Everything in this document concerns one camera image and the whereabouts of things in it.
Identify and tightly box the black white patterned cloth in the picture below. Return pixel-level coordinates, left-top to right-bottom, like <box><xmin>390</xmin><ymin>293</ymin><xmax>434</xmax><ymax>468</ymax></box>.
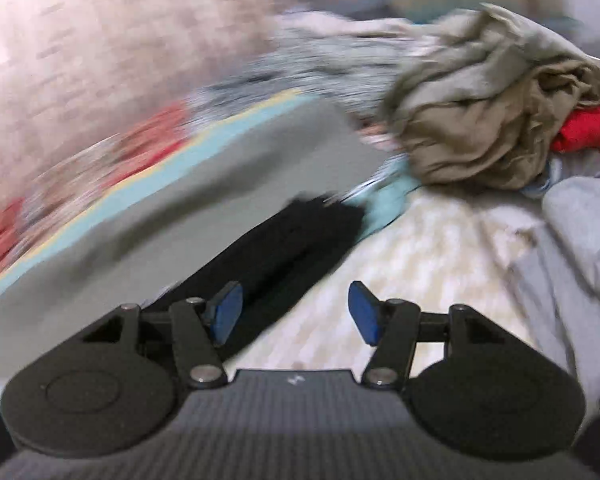
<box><xmin>187</xmin><ymin>12</ymin><xmax>440</xmax><ymax>130</ymax></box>

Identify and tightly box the khaki crumpled garment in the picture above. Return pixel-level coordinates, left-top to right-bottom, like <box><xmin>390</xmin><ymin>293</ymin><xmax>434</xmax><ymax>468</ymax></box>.
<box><xmin>378</xmin><ymin>4</ymin><xmax>600</xmax><ymax>190</ymax></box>

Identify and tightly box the grey teal-bordered blanket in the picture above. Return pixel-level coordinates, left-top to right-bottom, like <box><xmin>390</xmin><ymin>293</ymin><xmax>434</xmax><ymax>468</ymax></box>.
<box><xmin>0</xmin><ymin>91</ymin><xmax>418</xmax><ymax>395</ymax></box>

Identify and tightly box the black pant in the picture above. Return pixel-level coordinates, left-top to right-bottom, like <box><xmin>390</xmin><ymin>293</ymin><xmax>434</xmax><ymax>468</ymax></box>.
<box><xmin>142</xmin><ymin>196</ymin><xmax>364</xmax><ymax>361</ymax></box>

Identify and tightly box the red patterned quilt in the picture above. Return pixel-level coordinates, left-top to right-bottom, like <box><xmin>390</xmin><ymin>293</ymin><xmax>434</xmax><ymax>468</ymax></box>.
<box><xmin>0</xmin><ymin>102</ymin><xmax>188</xmax><ymax>274</ymax></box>

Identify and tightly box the red garment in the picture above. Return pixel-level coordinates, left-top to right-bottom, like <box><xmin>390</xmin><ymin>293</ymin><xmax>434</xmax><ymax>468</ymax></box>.
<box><xmin>550</xmin><ymin>106</ymin><xmax>600</xmax><ymax>153</ymax></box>

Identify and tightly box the light grey garment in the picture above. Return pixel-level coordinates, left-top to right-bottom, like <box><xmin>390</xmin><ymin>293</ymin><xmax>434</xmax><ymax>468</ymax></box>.
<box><xmin>508</xmin><ymin>148</ymin><xmax>600</xmax><ymax>412</ymax></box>

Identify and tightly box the patterned beige curtain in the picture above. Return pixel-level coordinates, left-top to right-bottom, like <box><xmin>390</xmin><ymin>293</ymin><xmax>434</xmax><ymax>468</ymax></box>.
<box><xmin>0</xmin><ymin>0</ymin><xmax>292</xmax><ymax>206</ymax></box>

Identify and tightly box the cream zigzag bedsheet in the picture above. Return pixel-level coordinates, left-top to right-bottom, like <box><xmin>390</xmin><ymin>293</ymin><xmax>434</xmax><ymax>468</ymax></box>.
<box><xmin>226</xmin><ymin>186</ymin><xmax>541</xmax><ymax>374</ymax></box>

